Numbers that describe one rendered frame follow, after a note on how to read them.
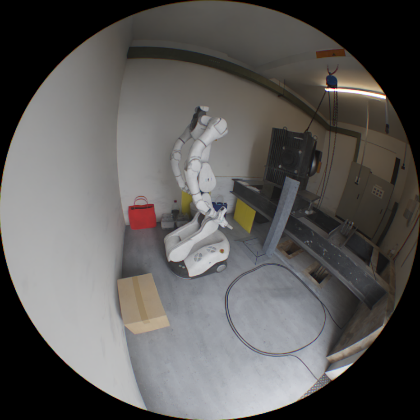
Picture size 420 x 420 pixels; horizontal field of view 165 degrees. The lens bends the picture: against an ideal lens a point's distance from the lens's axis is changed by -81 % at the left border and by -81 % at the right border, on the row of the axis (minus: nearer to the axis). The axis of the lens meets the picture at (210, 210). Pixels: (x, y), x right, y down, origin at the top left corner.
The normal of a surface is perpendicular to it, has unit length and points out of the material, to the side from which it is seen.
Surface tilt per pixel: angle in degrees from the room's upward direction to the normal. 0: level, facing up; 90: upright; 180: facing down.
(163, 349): 0
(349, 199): 90
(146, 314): 0
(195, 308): 0
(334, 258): 90
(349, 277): 90
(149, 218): 89
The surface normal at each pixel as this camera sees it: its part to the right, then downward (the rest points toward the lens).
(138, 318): 0.11, -0.89
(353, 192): -0.91, 0.10
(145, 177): 0.40, 0.45
